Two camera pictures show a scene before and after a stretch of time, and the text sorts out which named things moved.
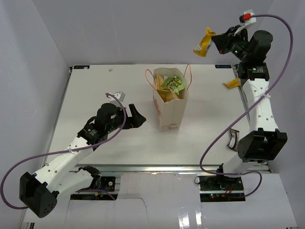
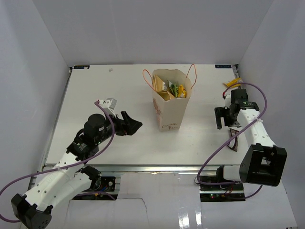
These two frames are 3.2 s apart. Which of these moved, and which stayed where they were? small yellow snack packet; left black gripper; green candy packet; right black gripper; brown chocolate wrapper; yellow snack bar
Moved: yellow snack bar; left black gripper; green candy packet; right black gripper
Stayed: small yellow snack packet; brown chocolate wrapper
